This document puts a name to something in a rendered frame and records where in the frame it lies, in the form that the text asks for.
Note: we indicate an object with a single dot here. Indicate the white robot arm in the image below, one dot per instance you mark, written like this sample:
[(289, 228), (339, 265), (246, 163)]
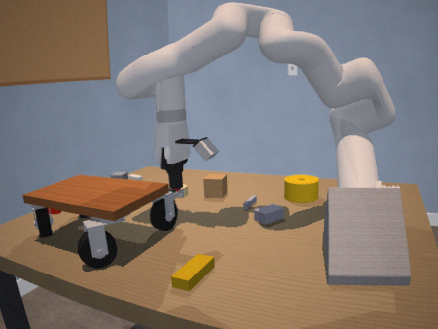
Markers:
[(336, 85)]

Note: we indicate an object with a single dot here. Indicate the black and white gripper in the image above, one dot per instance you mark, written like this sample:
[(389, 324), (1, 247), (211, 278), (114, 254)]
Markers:
[(166, 148)]

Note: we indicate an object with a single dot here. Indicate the yellow rectangular block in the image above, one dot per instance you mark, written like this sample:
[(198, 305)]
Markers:
[(193, 272)]

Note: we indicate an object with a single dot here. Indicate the wooden dolly with black caster wheels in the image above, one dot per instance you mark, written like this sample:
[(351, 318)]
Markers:
[(107, 199)]

